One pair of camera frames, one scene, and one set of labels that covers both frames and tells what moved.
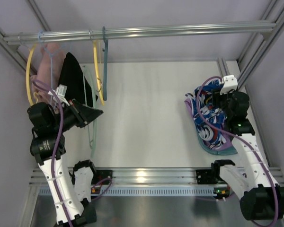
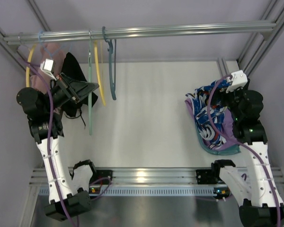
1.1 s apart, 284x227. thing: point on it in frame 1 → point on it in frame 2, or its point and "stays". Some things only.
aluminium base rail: (154, 176) stays
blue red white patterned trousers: (209, 118) stays
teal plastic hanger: (105, 48) → (112, 52)
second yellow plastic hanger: (27, 75) stays
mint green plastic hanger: (94, 104) → (90, 45)
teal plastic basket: (232, 150) stays
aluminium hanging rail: (266, 29) stays
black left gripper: (79, 114) → (67, 88)
